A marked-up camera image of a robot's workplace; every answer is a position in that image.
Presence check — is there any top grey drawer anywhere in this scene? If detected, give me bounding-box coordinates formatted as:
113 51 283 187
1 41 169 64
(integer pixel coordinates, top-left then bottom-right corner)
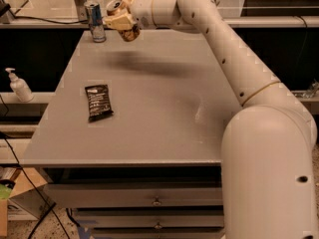
45 182 222 208

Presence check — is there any white pump lotion bottle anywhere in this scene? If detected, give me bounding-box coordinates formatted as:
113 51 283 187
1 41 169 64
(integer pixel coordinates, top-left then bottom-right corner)
5 68 34 103

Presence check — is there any grey drawer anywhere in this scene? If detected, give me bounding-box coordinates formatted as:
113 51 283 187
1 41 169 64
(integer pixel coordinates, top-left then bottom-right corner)
45 182 222 208
91 228 224 239
73 206 224 228

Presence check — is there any orange soda can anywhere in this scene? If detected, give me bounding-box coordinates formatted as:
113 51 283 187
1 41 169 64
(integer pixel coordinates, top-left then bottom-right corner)
103 0 140 42

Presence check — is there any blue silver redbull can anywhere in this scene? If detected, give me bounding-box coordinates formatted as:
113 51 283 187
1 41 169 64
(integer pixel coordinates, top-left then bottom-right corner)
84 0 107 43

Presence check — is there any green item in box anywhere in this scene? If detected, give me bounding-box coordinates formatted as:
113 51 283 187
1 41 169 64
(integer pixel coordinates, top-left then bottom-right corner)
0 179 15 199

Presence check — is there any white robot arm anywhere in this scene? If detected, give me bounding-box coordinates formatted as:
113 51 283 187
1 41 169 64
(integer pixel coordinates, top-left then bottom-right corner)
104 0 319 239

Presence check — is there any middle grey drawer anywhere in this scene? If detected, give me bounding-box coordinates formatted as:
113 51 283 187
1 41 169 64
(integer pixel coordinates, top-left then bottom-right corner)
73 206 224 228

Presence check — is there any grey drawer cabinet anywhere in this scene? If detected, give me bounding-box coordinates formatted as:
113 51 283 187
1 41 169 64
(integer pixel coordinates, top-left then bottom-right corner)
21 28 243 239

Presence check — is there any black snack packet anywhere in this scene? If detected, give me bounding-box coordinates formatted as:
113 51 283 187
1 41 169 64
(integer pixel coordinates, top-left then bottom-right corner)
85 85 113 122

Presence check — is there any black cable on ledge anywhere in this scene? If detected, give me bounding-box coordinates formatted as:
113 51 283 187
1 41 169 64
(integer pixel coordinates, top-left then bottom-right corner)
13 15 88 26

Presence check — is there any black floor cable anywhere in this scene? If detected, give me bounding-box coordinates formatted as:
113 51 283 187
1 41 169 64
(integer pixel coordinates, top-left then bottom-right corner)
0 131 72 239

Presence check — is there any bottom grey drawer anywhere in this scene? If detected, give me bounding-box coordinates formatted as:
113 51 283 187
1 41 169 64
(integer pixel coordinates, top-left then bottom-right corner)
91 228 224 239

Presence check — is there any cardboard box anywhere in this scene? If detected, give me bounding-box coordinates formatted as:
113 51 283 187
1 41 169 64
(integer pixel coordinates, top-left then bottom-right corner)
0 167 47 237

